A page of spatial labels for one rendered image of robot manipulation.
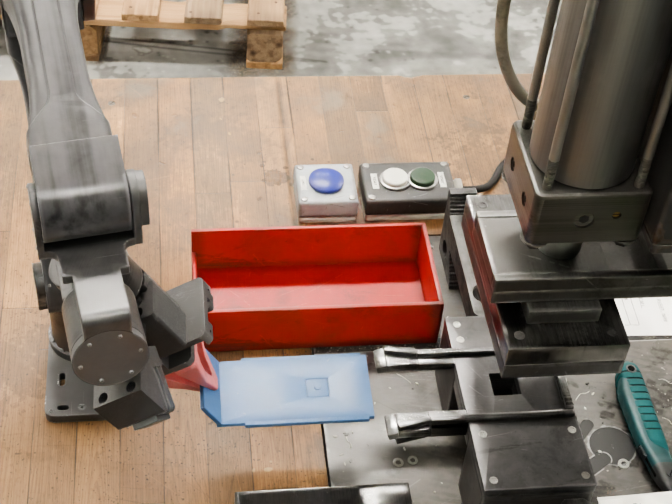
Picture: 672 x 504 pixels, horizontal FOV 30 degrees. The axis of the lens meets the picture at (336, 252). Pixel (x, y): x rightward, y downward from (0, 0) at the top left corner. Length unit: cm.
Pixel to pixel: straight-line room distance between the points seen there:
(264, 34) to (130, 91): 151
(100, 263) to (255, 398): 24
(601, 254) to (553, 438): 20
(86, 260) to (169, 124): 61
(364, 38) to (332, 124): 173
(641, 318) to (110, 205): 66
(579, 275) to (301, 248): 43
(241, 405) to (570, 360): 30
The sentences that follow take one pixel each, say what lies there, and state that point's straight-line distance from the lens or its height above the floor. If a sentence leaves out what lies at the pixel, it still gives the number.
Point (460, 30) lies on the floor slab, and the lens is 335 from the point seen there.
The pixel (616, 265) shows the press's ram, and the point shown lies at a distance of 104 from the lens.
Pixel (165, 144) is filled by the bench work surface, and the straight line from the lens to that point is 152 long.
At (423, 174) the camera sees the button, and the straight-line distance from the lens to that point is 144.
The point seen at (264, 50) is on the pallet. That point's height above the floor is 6.
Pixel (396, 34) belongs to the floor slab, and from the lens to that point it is 330.
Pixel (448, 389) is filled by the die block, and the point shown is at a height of 94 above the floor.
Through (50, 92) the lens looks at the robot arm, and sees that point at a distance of 98.
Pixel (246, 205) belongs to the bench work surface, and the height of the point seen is 90.
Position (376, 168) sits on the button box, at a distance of 145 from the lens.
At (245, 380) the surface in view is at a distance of 114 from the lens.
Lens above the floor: 188
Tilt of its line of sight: 45 degrees down
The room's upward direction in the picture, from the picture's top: 5 degrees clockwise
